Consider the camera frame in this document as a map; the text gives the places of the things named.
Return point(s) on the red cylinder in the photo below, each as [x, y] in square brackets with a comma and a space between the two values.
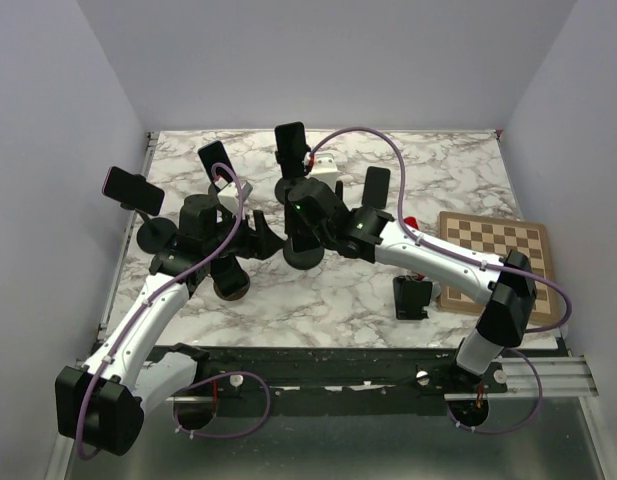
[410, 224]

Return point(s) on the far left black stand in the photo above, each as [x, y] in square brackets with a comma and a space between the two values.
[155, 233]

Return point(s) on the wooden chessboard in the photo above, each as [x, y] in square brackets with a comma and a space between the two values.
[499, 236]

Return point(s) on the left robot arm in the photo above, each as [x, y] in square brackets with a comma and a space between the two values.
[102, 404]

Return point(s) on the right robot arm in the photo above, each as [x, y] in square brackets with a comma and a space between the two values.
[505, 287]

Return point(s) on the black clamp stand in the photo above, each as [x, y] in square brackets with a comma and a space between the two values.
[302, 260]

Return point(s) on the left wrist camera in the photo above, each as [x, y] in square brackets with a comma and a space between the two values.
[227, 194]

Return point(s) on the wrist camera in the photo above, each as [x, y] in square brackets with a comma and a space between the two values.
[323, 168]
[227, 194]

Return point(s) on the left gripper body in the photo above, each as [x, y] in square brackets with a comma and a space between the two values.
[240, 241]

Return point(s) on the right black folding stand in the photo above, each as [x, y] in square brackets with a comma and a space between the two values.
[412, 296]

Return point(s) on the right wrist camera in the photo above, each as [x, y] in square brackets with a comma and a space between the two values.
[323, 168]

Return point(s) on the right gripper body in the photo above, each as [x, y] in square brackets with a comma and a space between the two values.
[324, 237]

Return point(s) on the teal phone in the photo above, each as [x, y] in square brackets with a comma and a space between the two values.
[303, 242]

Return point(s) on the aluminium frame rail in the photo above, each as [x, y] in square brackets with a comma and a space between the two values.
[535, 375]

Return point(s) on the black phone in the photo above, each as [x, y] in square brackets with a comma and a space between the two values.
[224, 265]
[212, 156]
[291, 149]
[376, 187]

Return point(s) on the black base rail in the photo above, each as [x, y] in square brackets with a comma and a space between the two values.
[316, 382]

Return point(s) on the back centre black stand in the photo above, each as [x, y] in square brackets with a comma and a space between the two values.
[280, 187]

